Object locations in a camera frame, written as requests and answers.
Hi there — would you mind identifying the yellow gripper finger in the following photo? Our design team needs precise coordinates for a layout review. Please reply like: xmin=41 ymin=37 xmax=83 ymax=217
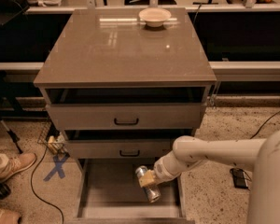
xmin=139 ymin=170 xmax=156 ymax=188

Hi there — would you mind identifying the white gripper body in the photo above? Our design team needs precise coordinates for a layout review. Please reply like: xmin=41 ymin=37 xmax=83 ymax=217
xmin=153 ymin=151 xmax=205 ymax=184

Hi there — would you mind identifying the silver blue redbull can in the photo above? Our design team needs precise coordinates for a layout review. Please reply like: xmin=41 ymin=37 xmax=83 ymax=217
xmin=135 ymin=166 xmax=161 ymax=203

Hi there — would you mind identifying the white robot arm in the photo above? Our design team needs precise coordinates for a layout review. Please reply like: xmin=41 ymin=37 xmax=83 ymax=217
xmin=138 ymin=131 xmax=280 ymax=224

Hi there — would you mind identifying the bottom grey drawer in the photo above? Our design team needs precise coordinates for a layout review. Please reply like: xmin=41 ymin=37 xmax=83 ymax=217
xmin=64 ymin=158 xmax=195 ymax=224

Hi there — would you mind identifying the grey drawer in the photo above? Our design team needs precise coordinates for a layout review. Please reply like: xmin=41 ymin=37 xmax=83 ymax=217
xmin=64 ymin=139 xmax=174 ymax=159
xmin=64 ymin=158 xmax=195 ymax=224
xmin=47 ymin=104 xmax=206 ymax=131

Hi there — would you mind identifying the middle grey drawer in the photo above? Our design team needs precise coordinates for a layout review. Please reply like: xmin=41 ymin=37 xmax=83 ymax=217
xmin=64 ymin=139 xmax=174 ymax=159

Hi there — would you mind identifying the grey drawer cabinet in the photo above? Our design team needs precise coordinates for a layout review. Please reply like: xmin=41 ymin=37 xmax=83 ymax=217
xmin=33 ymin=7 xmax=217 ymax=224

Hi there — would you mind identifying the top grey drawer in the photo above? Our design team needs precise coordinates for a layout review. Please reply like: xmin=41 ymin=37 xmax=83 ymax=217
xmin=47 ymin=104 xmax=206 ymax=131

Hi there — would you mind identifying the black power adapter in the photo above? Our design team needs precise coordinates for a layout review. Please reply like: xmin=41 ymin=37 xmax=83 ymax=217
xmin=230 ymin=168 xmax=248 ymax=189

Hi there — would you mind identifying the blue tape cross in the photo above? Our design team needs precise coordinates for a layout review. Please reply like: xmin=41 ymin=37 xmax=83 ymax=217
xmin=44 ymin=154 xmax=69 ymax=182

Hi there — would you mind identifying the black tripod leg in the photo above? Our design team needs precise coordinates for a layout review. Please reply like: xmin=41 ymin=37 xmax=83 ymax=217
xmin=0 ymin=116 xmax=23 ymax=154

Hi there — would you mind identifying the tan shoe upper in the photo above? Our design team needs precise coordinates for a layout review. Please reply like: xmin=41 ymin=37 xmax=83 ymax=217
xmin=0 ymin=153 xmax=36 ymax=182

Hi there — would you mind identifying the tan shoe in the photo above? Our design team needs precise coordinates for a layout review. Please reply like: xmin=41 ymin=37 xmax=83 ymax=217
xmin=0 ymin=153 xmax=36 ymax=182
xmin=0 ymin=208 xmax=21 ymax=224

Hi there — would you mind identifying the white ceramic bowl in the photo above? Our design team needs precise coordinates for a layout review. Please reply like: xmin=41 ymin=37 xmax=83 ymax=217
xmin=139 ymin=7 xmax=171 ymax=27

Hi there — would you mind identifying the tan shoe lower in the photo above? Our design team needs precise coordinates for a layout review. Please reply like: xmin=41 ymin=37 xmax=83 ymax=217
xmin=0 ymin=208 xmax=21 ymax=224

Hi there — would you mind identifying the wire basket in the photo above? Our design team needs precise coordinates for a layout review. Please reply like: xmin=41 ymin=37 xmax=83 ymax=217
xmin=37 ymin=119 xmax=67 ymax=155

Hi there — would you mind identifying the black cable on left floor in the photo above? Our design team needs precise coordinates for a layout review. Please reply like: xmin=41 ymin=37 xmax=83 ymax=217
xmin=30 ymin=143 xmax=65 ymax=224

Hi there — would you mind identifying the black cable on floor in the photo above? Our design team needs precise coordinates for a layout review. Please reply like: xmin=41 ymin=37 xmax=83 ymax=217
xmin=241 ymin=96 xmax=280 ymax=191
xmin=30 ymin=143 xmax=65 ymax=224

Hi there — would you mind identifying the black cable on right floor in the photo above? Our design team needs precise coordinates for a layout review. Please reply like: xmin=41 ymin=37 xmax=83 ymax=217
xmin=241 ymin=96 xmax=280 ymax=191

